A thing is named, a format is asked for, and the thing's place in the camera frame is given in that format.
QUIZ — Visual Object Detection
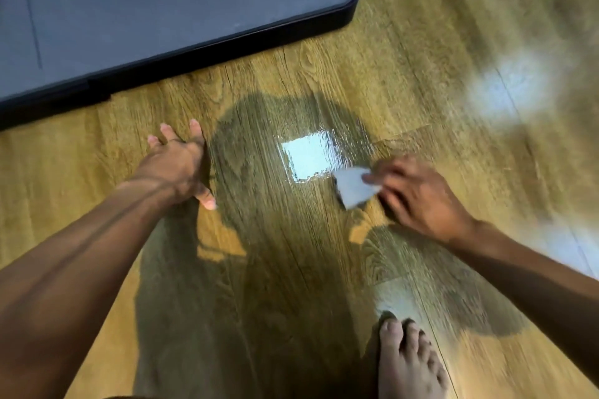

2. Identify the person's left hand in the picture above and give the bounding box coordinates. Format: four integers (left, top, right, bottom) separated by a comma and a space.
123, 119, 218, 211

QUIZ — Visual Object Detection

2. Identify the person's right hand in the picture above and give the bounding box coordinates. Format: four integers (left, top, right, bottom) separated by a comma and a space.
363, 155, 478, 245

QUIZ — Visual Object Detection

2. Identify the white paper piece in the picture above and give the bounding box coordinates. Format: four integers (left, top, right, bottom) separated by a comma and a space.
332, 167, 382, 210

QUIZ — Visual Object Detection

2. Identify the person's right forearm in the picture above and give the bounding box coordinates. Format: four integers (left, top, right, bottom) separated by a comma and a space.
449, 221, 599, 387

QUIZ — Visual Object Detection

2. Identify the person's left forearm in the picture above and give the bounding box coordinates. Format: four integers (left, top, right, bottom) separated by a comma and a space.
0, 179, 181, 399

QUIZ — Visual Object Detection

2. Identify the grey table with black edge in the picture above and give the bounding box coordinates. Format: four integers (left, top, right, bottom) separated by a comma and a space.
0, 0, 361, 131

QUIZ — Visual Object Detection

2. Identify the person's bare foot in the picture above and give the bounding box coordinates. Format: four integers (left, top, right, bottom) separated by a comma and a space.
376, 317, 451, 399

